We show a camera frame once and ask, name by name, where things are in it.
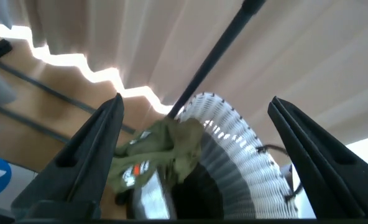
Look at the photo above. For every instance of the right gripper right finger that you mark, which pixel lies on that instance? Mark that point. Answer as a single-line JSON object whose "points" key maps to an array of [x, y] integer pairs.
{"points": [[330, 177]]}

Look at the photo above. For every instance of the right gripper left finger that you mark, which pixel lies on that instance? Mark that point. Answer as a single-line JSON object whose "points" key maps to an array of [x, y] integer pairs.
{"points": [[72, 180]]}

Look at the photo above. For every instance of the green printed garment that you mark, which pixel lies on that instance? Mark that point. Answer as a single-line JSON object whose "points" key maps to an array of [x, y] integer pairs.
{"points": [[171, 140]]}

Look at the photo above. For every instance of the white laundry basket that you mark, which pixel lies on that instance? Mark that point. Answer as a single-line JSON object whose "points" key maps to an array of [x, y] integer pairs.
{"points": [[233, 140]]}

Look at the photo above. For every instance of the black clothes rack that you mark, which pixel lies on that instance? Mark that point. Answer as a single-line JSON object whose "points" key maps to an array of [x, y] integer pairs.
{"points": [[219, 49]]}

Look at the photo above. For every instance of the beige curtain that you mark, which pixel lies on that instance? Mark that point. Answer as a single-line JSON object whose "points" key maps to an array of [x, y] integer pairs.
{"points": [[296, 62]]}

